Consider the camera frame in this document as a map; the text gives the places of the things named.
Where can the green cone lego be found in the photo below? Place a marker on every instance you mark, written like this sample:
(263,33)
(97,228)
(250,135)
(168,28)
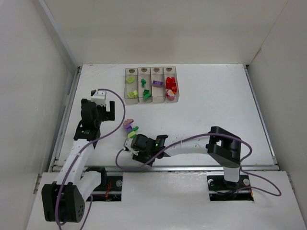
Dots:
(143,82)

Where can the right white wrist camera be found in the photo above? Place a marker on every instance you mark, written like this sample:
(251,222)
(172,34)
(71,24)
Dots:
(128,147)

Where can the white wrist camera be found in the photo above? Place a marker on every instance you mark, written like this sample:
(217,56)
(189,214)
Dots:
(98,97)
(128,147)

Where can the red arch lego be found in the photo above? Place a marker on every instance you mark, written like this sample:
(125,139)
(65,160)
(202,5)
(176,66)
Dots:
(170,95)

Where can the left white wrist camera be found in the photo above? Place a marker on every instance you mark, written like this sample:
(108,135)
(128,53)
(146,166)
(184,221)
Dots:
(98,97)

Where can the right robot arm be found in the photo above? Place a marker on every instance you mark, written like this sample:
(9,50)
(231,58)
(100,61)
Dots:
(221,145)

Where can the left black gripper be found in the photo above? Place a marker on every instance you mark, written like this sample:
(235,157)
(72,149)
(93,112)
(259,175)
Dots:
(103,114)

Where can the yellow-green slope lego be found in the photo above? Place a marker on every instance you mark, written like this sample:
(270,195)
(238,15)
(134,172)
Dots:
(131,135)

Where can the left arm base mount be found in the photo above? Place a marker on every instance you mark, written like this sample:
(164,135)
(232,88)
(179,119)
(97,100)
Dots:
(101,188)

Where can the clear bin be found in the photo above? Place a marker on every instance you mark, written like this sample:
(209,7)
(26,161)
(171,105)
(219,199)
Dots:
(131,87)
(144,73)
(158,94)
(171,72)

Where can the red ring lego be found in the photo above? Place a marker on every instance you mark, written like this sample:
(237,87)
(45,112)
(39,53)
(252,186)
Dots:
(174,89)

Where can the green small square lego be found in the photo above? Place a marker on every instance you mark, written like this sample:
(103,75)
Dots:
(145,92)

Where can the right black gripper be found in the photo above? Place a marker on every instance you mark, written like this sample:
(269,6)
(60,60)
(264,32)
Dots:
(134,140)

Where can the red large lego brick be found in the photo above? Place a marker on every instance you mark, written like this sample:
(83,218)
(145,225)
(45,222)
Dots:
(170,82)

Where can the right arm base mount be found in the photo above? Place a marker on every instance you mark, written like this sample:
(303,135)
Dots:
(222,190)

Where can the purple lego brick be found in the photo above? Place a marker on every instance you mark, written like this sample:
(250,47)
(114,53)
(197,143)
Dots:
(157,83)

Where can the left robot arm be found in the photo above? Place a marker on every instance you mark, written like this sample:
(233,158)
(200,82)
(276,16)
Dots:
(64,199)

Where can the purple flower lego piece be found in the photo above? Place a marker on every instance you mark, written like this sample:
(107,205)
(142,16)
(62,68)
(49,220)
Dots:
(127,125)

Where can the lime square lego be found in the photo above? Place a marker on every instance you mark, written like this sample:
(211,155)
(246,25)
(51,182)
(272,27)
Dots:
(131,94)
(130,79)

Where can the green round lego piece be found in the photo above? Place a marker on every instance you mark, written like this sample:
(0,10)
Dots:
(134,129)

